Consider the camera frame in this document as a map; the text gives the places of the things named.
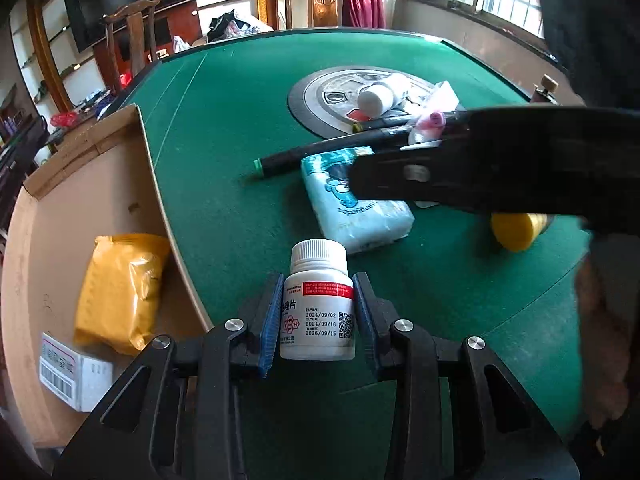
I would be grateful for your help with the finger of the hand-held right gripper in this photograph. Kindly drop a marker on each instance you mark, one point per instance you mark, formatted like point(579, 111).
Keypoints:
point(510, 130)
point(450, 180)

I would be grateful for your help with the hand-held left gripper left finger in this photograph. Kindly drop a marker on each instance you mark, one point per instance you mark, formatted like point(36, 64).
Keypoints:
point(270, 330)

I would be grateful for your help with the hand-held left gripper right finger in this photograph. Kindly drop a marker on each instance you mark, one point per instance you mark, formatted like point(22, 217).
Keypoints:
point(364, 320)

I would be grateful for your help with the white red-label pill bottle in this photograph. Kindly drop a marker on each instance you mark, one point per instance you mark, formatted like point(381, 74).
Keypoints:
point(315, 320)

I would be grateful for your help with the clear plastic bag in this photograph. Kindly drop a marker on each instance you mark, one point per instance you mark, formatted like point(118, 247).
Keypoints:
point(440, 97)

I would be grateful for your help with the black pen with yellow band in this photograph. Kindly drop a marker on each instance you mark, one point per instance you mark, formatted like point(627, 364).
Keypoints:
point(385, 122)

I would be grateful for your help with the plain white capped bottle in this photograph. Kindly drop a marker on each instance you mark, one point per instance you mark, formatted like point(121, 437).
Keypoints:
point(377, 97)

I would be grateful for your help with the cardboard box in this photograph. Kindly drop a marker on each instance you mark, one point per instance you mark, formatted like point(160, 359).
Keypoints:
point(100, 185)

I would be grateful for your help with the person's right hand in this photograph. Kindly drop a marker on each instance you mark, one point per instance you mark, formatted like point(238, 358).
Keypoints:
point(605, 340)

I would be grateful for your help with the yellow capped jar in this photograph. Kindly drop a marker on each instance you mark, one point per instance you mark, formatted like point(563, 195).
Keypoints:
point(515, 230)

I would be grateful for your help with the blue white tissue pack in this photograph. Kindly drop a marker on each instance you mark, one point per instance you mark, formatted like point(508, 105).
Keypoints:
point(350, 210)

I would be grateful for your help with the round grey table centre panel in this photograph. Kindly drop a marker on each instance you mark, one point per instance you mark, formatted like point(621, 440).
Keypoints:
point(325, 95)

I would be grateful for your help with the yellow plastic package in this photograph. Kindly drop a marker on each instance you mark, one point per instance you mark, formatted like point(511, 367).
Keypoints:
point(120, 290)

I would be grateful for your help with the black marker with green end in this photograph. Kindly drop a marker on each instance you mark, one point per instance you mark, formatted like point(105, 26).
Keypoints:
point(290, 157)

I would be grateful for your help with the small white barcode box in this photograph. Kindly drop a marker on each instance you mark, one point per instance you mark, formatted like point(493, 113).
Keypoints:
point(90, 375)

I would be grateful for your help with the black bag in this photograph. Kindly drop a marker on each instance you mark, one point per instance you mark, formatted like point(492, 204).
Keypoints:
point(225, 25)

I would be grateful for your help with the red plastic bag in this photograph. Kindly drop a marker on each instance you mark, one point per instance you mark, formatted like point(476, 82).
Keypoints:
point(65, 119)

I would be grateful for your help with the white plastic bag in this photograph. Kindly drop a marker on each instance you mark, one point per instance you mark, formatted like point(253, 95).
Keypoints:
point(181, 44)

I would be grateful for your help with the dark wooden chair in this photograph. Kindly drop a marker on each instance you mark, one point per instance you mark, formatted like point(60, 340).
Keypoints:
point(135, 35)

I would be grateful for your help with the wooden wall shelf unit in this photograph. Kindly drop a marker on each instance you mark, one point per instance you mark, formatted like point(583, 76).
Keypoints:
point(50, 35)

